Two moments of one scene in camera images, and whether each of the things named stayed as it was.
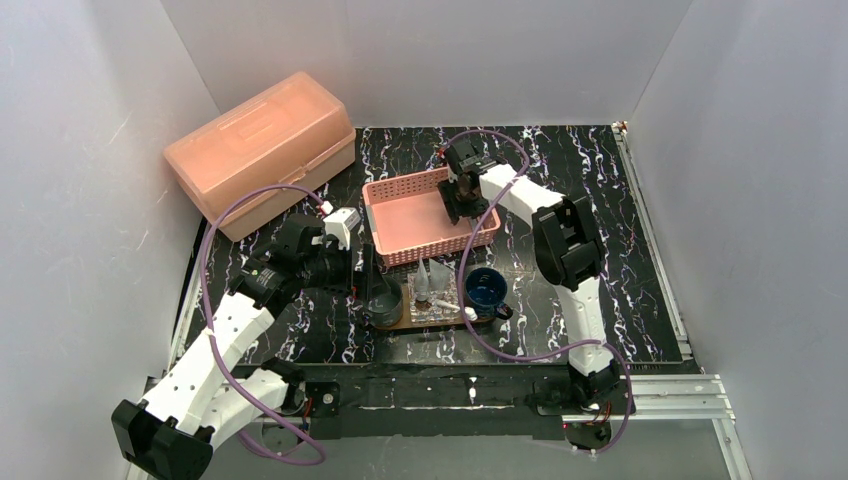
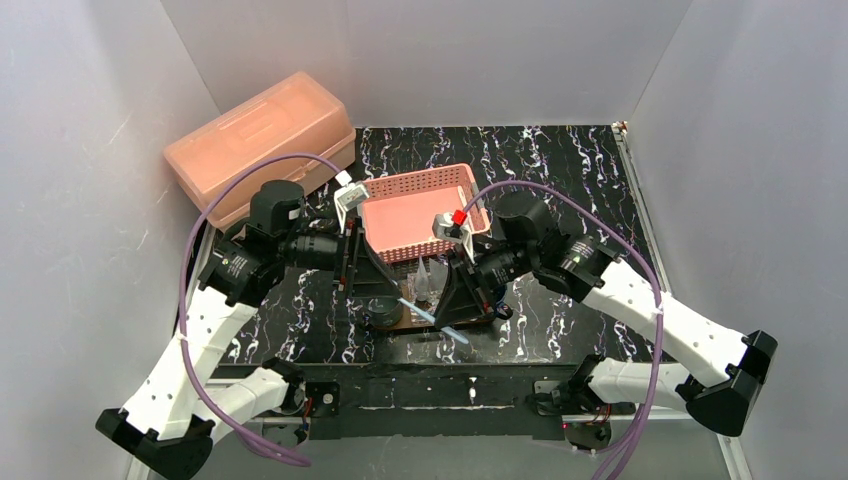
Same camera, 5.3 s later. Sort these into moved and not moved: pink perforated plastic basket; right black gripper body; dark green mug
Moved: right black gripper body
Not moved: pink perforated plastic basket; dark green mug
